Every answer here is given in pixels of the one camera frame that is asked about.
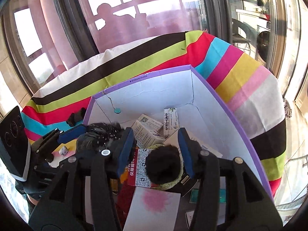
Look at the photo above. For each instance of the white blue medicine box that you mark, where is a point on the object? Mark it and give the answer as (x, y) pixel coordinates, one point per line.
(146, 137)

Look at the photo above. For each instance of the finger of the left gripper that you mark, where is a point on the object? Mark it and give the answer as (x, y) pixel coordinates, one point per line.
(71, 134)

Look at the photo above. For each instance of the small blue patterned packet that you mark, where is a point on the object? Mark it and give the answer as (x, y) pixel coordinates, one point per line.
(63, 151)

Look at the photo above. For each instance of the white red medicine box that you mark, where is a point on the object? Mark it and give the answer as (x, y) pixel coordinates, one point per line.
(137, 175)

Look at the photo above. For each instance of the purple storage box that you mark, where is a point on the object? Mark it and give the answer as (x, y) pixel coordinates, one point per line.
(201, 112)

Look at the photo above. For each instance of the black DORMI box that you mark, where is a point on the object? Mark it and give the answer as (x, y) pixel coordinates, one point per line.
(187, 184)

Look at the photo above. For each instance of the large white flat box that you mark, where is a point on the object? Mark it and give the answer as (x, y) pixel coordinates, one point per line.
(152, 210)

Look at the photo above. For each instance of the black dotted grey cloth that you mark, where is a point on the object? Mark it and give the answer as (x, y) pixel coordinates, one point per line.
(99, 136)

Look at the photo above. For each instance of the rainbow striped tablecloth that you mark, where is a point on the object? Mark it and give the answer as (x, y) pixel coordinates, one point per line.
(249, 89)

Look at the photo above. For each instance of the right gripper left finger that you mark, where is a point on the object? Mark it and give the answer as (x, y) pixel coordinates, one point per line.
(79, 196)

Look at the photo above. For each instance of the white green slim box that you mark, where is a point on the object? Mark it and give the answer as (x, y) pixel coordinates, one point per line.
(170, 121)

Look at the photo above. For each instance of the green speckled round sponge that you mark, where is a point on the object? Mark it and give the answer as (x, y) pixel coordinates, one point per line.
(168, 183)

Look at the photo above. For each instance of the tall white blue box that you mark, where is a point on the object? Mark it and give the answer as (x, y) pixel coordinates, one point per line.
(150, 123)

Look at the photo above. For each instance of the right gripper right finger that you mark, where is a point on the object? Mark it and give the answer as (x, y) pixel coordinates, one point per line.
(248, 205)

